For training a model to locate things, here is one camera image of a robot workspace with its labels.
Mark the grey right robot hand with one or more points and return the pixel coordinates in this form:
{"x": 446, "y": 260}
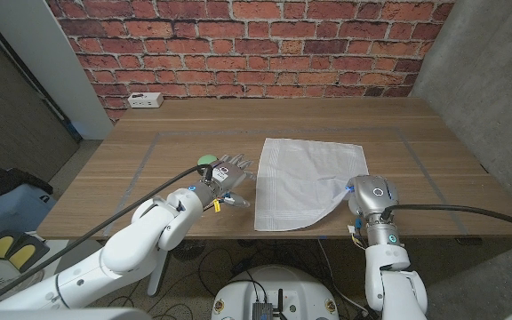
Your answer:
{"x": 373, "y": 197}

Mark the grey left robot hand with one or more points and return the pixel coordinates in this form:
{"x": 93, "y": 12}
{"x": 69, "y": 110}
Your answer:
{"x": 229, "y": 175}

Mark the white handkerchief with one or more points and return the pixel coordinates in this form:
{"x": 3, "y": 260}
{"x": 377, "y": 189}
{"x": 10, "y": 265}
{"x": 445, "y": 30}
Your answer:
{"x": 300, "y": 182}

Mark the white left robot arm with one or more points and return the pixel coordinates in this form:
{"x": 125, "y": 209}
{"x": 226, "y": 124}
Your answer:
{"x": 131, "y": 244}

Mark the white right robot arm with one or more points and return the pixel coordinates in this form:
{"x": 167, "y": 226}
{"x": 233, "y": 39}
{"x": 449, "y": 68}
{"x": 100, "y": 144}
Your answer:
{"x": 391, "y": 284}

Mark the green push button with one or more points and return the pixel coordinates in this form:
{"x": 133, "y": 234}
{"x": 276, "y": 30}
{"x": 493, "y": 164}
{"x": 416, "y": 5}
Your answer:
{"x": 206, "y": 159}

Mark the black floor fan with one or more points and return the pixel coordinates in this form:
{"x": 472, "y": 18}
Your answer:
{"x": 187, "y": 250}

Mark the white power strip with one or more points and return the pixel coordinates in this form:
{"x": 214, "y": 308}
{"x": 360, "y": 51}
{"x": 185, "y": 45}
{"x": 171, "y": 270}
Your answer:
{"x": 145, "y": 100}

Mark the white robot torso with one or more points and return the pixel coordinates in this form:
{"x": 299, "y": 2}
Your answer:
{"x": 300, "y": 289}

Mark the red brick print backdrop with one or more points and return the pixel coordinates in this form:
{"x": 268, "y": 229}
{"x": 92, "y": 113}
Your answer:
{"x": 256, "y": 49}

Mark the white table leg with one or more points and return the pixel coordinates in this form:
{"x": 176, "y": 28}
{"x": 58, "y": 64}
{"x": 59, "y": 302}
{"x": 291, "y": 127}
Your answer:
{"x": 154, "y": 284}

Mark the small grey electronics box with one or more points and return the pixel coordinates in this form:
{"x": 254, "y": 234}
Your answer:
{"x": 262, "y": 311}

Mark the yellow foot pedal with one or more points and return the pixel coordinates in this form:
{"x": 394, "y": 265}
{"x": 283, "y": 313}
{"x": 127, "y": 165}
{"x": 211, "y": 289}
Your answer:
{"x": 0, "y": 246}
{"x": 22, "y": 255}

